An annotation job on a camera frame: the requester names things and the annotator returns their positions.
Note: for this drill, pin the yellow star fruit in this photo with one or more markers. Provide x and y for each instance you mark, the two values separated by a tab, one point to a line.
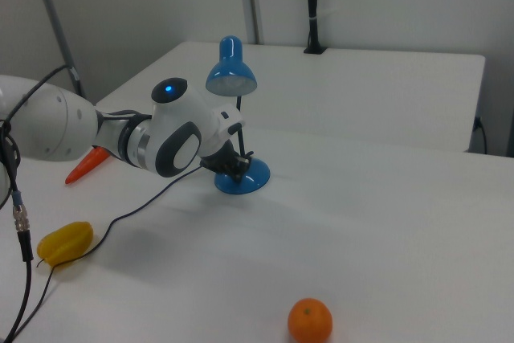
64	244

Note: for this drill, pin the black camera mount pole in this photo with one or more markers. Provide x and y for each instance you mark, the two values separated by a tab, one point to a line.
312	5

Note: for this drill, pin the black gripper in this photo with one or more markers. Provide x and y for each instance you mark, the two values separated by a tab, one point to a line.
221	160

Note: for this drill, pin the blue desk lamp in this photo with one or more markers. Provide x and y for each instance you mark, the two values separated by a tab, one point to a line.
231	62

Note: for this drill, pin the slanted grey metal frame pole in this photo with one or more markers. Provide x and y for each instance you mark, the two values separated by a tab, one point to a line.
56	29

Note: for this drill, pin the orange mandarin fruit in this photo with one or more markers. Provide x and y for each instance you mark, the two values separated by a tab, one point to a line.
310	320

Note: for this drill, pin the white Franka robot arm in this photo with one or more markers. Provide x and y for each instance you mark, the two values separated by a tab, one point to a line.
60	126

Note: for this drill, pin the orange carrot with green leaves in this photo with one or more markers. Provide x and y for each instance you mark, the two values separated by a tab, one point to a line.
82	168

